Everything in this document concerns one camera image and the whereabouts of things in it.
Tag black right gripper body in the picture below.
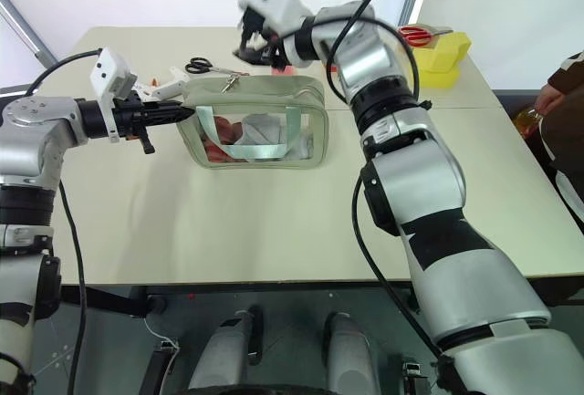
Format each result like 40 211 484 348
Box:
238 5 287 68

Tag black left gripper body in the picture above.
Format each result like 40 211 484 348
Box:
110 91 157 156

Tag clear green-trimmed zipper pouch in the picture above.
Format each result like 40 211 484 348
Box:
176 74 331 172

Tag red cloth inside pouch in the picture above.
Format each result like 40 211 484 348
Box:
203 114 250 162

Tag grey cloth inside pouch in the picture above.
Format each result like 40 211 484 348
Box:
237 112 287 148

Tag bystander bare hand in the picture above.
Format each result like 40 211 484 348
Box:
533 81 568 117

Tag white plastic tool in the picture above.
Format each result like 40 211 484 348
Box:
135 66 189 103

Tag grey metal pole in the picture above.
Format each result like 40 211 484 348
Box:
0 0 59 68

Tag yellow plastic box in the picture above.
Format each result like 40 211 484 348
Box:
409 31 473 89

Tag grey robot left leg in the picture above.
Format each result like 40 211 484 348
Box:
188 305 265 392

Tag grey robot leg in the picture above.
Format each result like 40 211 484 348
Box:
188 305 265 392
320 310 381 395

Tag amber glass bottle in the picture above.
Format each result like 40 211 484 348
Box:
512 107 546 140

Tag grey robot right leg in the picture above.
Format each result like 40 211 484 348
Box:
320 310 381 395

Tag person in brown white clothing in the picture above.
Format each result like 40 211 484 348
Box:
537 50 584 237

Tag metal zipper pull keychain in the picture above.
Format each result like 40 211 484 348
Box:
221 72 242 95

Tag black-handled scissors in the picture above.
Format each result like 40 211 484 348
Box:
183 57 251 78

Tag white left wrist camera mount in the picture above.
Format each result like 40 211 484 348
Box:
89 47 139 144

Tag red-handled scissors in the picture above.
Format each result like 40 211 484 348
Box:
397 25 454 48

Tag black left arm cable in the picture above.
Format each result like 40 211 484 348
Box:
25 47 104 395

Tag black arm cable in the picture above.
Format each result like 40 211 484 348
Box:
25 47 104 395
276 0 443 360

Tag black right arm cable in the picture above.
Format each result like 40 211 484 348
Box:
276 0 443 360

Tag black table frame bar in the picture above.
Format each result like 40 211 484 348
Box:
59 285 168 319

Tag thin white cord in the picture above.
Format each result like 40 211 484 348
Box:
143 316 180 349

